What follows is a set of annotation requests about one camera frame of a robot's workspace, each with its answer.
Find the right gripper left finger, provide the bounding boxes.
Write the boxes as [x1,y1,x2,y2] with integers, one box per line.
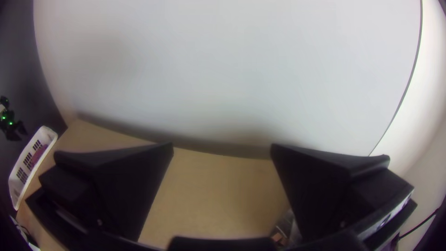
[38,141,174,243]

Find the white laundry basket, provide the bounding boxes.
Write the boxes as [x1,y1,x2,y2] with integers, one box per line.
[8,125,59,211]

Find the black cable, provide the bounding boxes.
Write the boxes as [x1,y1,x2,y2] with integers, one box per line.
[397,208,440,241]

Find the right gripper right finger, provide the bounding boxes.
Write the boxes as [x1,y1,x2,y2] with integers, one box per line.
[270,143,415,241]

